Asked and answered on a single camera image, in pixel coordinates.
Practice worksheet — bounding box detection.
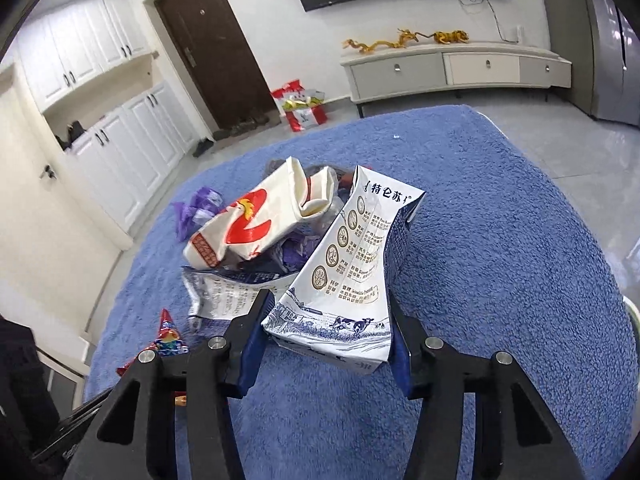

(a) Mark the white shoe cabinet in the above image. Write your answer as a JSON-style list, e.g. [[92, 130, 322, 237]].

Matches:
[[41, 80, 202, 235]]

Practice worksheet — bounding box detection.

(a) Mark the grey refrigerator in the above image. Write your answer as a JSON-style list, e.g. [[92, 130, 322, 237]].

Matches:
[[544, 0, 639, 127]]

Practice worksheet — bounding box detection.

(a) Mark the white red paper bag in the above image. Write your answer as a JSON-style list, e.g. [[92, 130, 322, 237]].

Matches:
[[183, 157, 340, 270]]

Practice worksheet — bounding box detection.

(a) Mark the row of shoes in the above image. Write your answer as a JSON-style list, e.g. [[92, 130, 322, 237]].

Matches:
[[212, 110, 269, 141]]

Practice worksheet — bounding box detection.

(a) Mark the blue fluffy rug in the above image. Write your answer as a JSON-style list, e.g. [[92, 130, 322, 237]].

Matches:
[[81, 104, 639, 480]]

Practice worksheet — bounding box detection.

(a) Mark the golden tiger ornament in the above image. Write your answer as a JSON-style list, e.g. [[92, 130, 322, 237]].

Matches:
[[433, 29, 469, 44]]

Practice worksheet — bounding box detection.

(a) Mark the red white gift bag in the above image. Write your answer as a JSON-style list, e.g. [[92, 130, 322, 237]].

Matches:
[[271, 79, 328, 132]]

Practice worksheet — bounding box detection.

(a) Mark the golden dragon ornament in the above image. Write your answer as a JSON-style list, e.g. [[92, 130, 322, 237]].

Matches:
[[342, 29, 432, 54]]

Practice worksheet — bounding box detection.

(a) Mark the red snack wrapper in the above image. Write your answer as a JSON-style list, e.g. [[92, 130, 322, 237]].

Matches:
[[116, 309, 190, 377]]

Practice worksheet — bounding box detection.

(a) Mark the dark brown door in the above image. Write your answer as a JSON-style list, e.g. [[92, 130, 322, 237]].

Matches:
[[155, 0, 279, 129]]

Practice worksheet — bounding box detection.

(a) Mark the black shoe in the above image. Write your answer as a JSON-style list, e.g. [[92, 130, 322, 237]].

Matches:
[[192, 139, 215, 158]]

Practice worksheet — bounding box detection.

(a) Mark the silver printed flat wrapper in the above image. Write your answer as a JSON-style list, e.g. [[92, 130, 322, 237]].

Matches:
[[181, 266, 297, 321]]

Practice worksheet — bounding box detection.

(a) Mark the purple plastic bag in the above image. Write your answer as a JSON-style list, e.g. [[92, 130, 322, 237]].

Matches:
[[171, 186, 224, 242]]

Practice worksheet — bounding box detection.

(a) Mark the white tv cabinet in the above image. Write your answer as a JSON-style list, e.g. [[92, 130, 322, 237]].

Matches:
[[341, 42, 572, 116]]

